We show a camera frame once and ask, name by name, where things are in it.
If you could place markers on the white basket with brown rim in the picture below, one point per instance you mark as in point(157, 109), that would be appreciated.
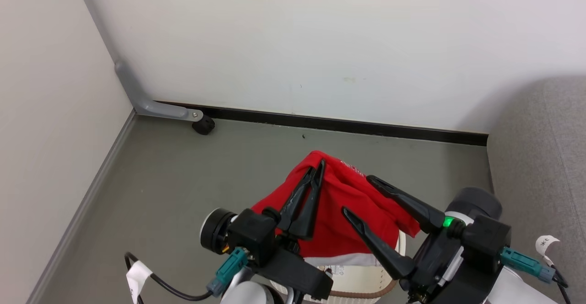
point(361, 281)

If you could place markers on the grey fabric sofa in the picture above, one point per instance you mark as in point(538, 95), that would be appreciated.
point(545, 166)

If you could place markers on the black skirting strip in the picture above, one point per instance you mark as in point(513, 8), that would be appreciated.
point(343, 124)

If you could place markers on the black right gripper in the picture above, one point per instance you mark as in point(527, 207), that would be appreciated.
point(444, 272)

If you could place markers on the black caster wheel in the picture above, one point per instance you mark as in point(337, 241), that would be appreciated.
point(203, 125)

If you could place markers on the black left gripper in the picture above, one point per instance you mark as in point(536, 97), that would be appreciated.
point(297, 272)

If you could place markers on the grey partition bottom rail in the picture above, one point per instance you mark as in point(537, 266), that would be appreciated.
point(82, 208)

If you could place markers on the red Bulls jersey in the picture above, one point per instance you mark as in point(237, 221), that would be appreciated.
point(339, 198)

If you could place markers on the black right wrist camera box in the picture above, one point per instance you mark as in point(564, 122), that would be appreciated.
point(487, 244)

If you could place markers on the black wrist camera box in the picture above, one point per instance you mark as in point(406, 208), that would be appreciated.
point(252, 235)
point(487, 244)

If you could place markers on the grey metal partition leg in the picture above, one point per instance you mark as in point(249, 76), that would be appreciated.
point(142, 102)

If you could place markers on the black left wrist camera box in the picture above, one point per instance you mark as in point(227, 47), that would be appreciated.
point(252, 235)

